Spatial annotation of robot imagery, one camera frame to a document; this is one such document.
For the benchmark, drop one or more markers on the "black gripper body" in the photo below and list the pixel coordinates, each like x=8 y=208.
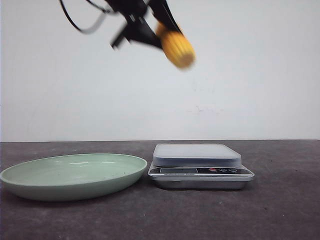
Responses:
x=130 y=10

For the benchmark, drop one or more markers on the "yellow corn cob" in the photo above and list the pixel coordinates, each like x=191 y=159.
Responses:
x=176 y=47

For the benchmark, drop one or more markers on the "black gripper claw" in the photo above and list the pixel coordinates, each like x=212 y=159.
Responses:
x=162 y=13
x=141 y=32

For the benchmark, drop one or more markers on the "light green plate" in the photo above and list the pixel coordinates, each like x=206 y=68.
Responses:
x=73 y=177

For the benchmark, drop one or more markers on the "silver digital kitchen scale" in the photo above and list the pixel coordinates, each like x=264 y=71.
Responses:
x=198 y=166

